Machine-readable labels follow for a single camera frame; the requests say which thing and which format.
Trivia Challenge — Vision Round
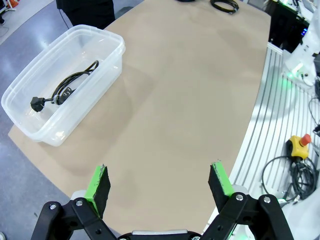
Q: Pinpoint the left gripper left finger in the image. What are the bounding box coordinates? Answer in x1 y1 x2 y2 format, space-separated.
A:
31 164 118 240

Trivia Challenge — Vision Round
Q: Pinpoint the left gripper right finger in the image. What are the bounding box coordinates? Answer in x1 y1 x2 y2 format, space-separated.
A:
201 159 295 240

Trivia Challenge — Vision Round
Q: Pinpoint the aluminium slotted base plate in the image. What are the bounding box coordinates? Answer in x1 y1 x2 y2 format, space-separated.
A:
203 41 320 226

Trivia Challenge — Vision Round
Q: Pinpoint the person in black t-shirt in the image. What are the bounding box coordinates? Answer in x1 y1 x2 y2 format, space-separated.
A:
55 0 116 30

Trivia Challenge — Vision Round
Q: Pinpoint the black equipment cabinet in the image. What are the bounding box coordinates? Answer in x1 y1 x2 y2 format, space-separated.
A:
267 0 311 54

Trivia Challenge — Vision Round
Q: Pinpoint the yellow emergency stop button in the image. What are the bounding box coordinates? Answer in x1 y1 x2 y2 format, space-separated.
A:
286 133 313 161

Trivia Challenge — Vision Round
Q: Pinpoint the black braided USB cable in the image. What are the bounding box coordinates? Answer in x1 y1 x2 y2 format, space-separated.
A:
210 0 240 16

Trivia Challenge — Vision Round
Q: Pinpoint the black cable bundle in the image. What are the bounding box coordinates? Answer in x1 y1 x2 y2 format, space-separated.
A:
259 155 320 202

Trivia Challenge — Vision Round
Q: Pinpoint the clear plastic storage box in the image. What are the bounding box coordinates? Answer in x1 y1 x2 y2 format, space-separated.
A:
1 24 126 147

